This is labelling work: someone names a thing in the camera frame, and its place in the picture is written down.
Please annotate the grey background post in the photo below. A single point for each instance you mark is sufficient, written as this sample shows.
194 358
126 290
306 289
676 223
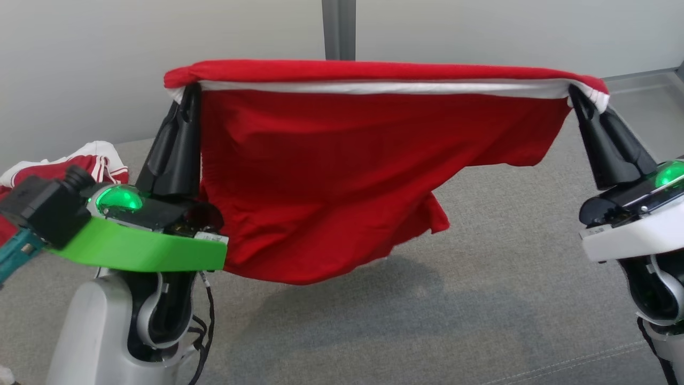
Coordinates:
339 27

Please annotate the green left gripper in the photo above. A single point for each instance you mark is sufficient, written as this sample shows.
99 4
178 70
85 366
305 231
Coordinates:
133 248

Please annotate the red shorts with white trim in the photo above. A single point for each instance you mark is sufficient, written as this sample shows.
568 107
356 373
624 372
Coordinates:
320 176

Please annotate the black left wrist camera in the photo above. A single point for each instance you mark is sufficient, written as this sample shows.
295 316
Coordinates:
48 208

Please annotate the red Bulls basketball jersey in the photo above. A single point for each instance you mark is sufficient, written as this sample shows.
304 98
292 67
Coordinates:
93 152

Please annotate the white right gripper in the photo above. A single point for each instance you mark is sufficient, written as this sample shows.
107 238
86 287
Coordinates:
641 235

